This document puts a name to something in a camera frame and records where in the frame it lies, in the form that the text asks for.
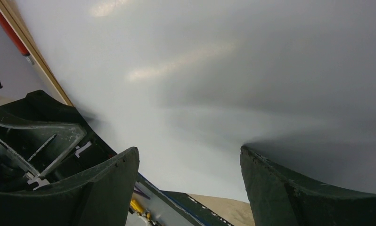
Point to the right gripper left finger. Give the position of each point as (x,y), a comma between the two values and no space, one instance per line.
(98,196)

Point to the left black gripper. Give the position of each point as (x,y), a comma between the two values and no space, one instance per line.
(44,138)

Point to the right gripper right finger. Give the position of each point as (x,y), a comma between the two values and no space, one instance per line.
(279,196)

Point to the light wooden picture frame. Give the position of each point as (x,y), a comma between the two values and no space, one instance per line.
(11,13)

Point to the building photo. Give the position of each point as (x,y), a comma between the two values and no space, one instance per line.
(188,82)

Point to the red handled adjustable wrench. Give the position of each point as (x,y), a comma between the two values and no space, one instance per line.
(15,39)

